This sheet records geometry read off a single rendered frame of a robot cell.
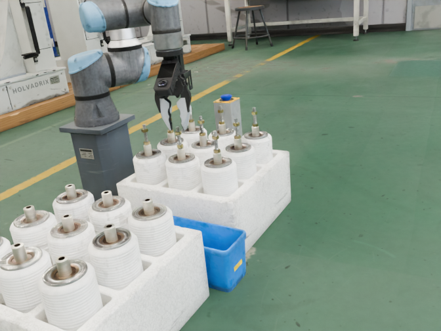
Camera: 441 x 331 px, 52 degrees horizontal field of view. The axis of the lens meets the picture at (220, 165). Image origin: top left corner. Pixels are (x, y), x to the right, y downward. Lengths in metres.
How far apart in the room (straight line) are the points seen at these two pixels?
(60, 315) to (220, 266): 0.41
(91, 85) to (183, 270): 0.76
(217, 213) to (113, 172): 0.52
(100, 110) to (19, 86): 1.71
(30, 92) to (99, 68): 1.76
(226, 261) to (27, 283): 0.43
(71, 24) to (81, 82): 2.30
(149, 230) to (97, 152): 0.64
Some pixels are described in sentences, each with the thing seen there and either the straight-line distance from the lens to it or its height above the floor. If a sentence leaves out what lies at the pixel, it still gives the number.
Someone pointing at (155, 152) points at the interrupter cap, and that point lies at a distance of 1.33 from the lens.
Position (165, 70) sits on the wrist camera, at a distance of 1.17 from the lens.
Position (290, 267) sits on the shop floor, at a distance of 1.20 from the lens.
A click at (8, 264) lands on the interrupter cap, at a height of 0.25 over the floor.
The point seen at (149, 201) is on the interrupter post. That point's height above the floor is 0.28.
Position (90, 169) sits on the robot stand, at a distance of 1.59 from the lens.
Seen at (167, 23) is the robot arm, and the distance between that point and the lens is 1.16.
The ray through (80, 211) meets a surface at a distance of 1.11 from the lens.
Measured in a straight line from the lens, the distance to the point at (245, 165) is 1.27.
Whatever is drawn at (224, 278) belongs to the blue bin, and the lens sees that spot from 1.10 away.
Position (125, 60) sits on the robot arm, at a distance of 1.55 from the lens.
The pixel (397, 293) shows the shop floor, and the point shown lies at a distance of 1.14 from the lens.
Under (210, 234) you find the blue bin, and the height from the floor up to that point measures 0.09.
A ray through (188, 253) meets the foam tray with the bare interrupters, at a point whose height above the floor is 0.16.
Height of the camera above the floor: 0.68
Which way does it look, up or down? 21 degrees down
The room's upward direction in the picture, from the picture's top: 6 degrees counter-clockwise
